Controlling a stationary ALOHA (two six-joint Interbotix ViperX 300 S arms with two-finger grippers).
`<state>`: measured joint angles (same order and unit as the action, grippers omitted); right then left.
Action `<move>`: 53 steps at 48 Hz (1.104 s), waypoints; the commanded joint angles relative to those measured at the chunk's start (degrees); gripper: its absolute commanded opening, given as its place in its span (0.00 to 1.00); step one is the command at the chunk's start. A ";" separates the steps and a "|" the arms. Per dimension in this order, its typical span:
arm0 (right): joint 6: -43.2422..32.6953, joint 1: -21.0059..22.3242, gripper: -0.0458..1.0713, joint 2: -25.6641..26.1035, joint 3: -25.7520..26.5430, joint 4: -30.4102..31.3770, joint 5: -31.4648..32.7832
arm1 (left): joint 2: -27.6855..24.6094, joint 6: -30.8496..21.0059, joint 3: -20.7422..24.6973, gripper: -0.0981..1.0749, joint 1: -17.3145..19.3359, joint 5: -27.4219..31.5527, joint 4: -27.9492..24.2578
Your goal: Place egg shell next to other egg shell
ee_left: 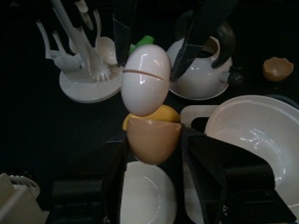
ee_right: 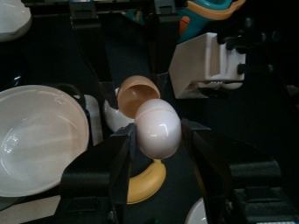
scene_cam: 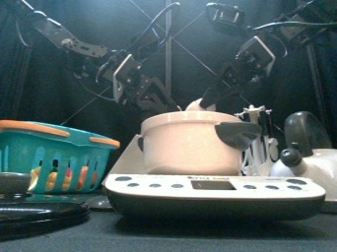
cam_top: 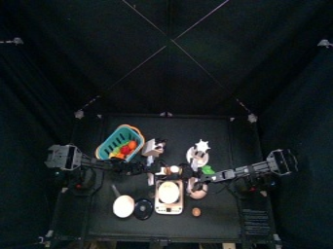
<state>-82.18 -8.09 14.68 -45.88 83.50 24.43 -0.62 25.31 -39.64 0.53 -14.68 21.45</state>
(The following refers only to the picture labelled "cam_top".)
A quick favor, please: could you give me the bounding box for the white frying pan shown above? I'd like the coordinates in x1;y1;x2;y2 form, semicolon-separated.
111;184;136;219

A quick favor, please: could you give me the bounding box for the white flat stick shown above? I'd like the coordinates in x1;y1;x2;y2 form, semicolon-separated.
145;155;156;187

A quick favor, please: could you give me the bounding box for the white kitchen scale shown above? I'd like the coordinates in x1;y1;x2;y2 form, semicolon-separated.
153;179;184;216

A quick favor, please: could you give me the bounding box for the white star shaped toy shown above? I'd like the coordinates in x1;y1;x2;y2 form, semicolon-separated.
194;138;212;153

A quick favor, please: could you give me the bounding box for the white bowl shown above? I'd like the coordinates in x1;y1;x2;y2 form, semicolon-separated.
157;181;182;204

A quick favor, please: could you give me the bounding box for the teal basket with orange rim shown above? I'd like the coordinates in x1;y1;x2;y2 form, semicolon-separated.
95;124;145;162

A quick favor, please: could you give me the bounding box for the white black cow milk carton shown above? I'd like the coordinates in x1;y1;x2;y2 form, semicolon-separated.
140;137;167;158

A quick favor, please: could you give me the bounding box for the black round lid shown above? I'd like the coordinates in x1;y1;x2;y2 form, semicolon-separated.
132;198;155;221

